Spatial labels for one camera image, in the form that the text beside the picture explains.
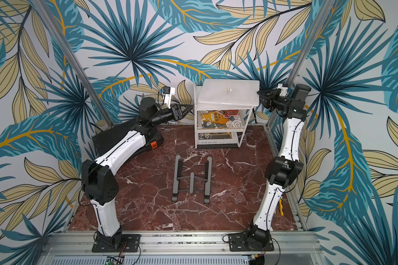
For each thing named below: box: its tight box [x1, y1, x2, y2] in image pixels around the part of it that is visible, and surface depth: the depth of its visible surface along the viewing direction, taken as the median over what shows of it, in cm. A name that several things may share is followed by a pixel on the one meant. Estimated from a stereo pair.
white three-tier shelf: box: [193, 82, 254, 149], surface depth 89 cm
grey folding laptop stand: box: [171, 154, 213, 204], surface depth 89 cm
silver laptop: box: [197, 78, 260, 107], surface depth 85 cm
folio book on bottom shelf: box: [196, 131, 239, 149], surface depth 109 cm
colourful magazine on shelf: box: [200, 109, 244, 129], surface depth 97 cm
